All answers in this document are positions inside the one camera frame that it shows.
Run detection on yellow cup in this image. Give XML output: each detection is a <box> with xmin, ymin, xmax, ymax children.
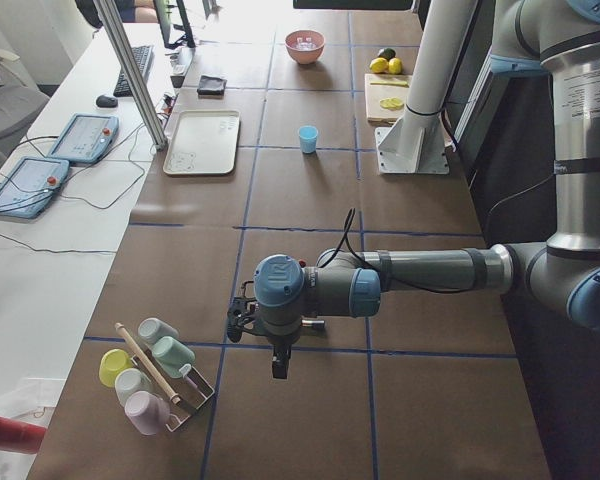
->
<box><xmin>98</xmin><ymin>349</ymin><xmax>133</xmax><ymax>388</ymax></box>

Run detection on grey green cup upper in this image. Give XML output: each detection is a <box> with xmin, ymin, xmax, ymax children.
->
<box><xmin>137</xmin><ymin>317</ymin><xmax>179</xmax><ymax>346</ymax></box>

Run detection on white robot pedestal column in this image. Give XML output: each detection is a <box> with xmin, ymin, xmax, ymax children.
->
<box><xmin>375</xmin><ymin>0</ymin><xmax>478</xmax><ymax>175</ymax></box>

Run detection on lilac cup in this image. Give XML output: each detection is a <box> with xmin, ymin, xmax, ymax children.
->
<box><xmin>124</xmin><ymin>391</ymin><xmax>170</xmax><ymax>435</ymax></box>

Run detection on light blue plastic cup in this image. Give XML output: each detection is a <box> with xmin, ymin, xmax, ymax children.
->
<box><xmin>298</xmin><ymin>125</ymin><xmax>319</xmax><ymax>154</ymax></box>

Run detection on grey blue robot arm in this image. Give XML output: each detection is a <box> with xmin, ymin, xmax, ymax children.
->
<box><xmin>227</xmin><ymin>1</ymin><xmax>600</xmax><ymax>379</ymax></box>

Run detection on yellow green plastic knife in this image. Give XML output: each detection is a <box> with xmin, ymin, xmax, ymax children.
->
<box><xmin>369</xmin><ymin>80</ymin><xmax>409</xmax><ymax>88</ymax></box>

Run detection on black monitor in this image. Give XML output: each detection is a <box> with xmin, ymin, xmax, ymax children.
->
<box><xmin>153</xmin><ymin>0</ymin><xmax>196</xmax><ymax>50</ymax></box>

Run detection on white cup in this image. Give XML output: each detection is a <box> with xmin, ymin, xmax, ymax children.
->
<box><xmin>114</xmin><ymin>368</ymin><xmax>154</xmax><ymax>407</ymax></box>

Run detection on yellow lemon left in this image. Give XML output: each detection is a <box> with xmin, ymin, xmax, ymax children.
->
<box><xmin>369</xmin><ymin>57</ymin><xmax>389</xmax><ymax>74</ymax></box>

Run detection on wooden cutting board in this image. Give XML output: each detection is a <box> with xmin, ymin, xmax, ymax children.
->
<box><xmin>364</xmin><ymin>73</ymin><xmax>412</xmax><ymax>122</ymax></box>

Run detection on mint green cup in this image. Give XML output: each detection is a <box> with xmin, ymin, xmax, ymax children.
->
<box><xmin>151</xmin><ymin>336</ymin><xmax>195</xmax><ymax>378</ymax></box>

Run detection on teach pendant near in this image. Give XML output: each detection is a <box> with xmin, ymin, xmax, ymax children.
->
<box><xmin>0</xmin><ymin>157</ymin><xmax>71</xmax><ymax>219</ymax></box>

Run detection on dark folded cloth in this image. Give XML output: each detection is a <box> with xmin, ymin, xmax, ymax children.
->
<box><xmin>196</xmin><ymin>75</ymin><xmax>227</xmax><ymax>97</ymax></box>

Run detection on pink bowl of ice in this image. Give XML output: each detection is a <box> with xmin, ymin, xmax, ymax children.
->
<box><xmin>285</xmin><ymin>30</ymin><xmax>325</xmax><ymax>65</ymax></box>

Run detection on beige plastic tray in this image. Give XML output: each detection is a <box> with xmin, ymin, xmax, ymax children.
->
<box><xmin>163</xmin><ymin>110</ymin><xmax>240</xmax><ymax>176</ymax></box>

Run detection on lemon slices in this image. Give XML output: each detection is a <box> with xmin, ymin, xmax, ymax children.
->
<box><xmin>379</xmin><ymin>97</ymin><xmax>404</xmax><ymax>111</ymax></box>

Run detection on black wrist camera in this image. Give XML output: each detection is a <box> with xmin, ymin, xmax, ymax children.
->
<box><xmin>226</xmin><ymin>297</ymin><xmax>256</xmax><ymax>343</ymax></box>

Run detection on red bottle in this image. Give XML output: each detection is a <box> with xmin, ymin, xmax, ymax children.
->
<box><xmin>0</xmin><ymin>416</ymin><xmax>47</xmax><ymax>454</ymax></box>

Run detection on black keyboard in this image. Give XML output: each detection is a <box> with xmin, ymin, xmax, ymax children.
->
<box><xmin>112</xmin><ymin>44</ymin><xmax>156</xmax><ymax>98</ymax></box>

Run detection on white wire cup rack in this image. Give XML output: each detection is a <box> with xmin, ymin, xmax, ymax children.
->
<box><xmin>131</xmin><ymin>352</ymin><xmax>215</xmax><ymax>433</ymax></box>

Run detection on black computer mouse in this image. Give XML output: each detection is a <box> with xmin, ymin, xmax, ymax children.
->
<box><xmin>95</xmin><ymin>95</ymin><xmax>118</xmax><ymax>108</ymax></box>

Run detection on yellow lemon right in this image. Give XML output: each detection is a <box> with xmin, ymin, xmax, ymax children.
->
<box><xmin>387</xmin><ymin>57</ymin><xmax>403</xmax><ymax>75</ymax></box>

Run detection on teach pendant far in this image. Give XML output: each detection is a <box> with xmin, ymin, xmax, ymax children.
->
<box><xmin>46</xmin><ymin>114</ymin><xmax>119</xmax><ymax>165</ymax></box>

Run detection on teach pendant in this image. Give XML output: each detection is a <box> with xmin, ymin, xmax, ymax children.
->
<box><xmin>46</xmin><ymin>114</ymin><xmax>119</xmax><ymax>165</ymax></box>
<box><xmin>0</xmin><ymin>157</ymin><xmax>71</xmax><ymax>219</ymax></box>

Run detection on aluminium frame post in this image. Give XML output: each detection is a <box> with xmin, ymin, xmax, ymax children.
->
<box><xmin>94</xmin><ymin>0</ymin><xmax>168</xmax><ymax>151</ymax></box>

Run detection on yellow lemon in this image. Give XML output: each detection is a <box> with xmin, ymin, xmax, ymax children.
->
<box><xmin>387</xmin><ymin>57</ymin><xmax>403</xmax><ymax>75</ymax></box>
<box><xmin>369</xmin><ymin>57</ymin><xmax>389</xmax><ymax>74</ymax></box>

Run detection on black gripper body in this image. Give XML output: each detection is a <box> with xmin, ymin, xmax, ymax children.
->
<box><xmin>268</xmin><ymin>334</ymin><xmax>293</xmax><ymax>361</ymax></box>

